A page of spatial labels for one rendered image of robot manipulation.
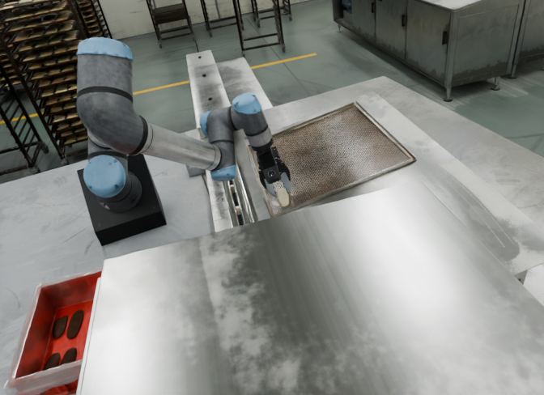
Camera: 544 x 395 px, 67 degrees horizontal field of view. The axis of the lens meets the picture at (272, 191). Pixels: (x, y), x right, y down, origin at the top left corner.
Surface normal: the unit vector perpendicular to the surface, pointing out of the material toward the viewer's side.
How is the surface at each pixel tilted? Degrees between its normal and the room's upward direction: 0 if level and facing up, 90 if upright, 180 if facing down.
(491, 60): 90
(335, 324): 0
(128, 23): 90
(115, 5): 90
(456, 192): 10
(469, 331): 0
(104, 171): 52
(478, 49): 90
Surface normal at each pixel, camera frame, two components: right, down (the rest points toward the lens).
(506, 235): -0.31, -0.76
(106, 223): 0.14, -0.22
